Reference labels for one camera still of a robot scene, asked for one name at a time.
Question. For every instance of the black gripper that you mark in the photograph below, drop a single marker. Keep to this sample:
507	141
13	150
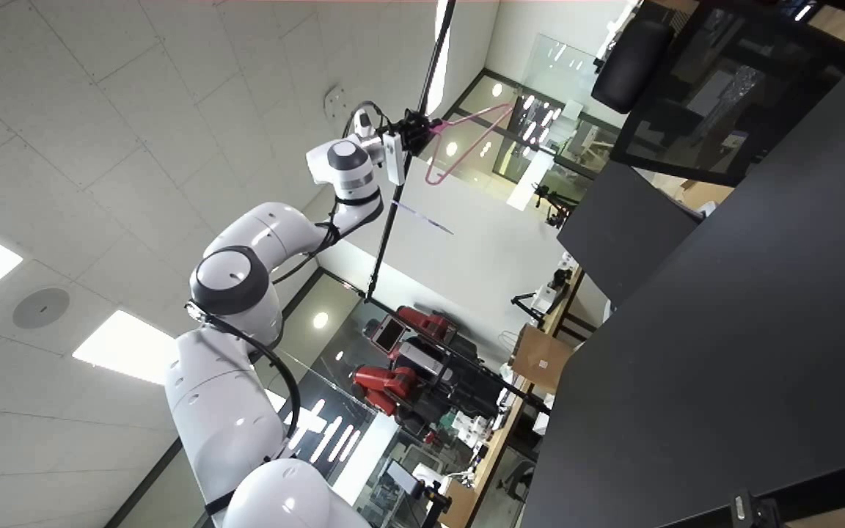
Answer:
413	129

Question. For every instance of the pink clothes hanger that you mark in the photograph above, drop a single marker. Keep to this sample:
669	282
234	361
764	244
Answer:
463	138

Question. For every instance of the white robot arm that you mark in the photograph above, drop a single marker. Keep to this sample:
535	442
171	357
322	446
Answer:
228	396

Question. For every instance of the black vertical rack pole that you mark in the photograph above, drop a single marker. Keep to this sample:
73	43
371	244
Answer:
429	101

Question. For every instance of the black office chair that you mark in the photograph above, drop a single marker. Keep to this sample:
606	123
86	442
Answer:
632	62

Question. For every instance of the red robot in background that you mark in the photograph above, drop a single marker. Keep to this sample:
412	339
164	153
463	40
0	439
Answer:
412	345

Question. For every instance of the wooden desk in background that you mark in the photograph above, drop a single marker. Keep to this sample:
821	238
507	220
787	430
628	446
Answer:
538	358

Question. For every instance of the black monitor screen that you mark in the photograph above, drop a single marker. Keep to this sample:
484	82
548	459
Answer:
732	87

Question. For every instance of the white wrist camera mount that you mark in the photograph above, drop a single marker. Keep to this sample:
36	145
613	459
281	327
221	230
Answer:
390	157

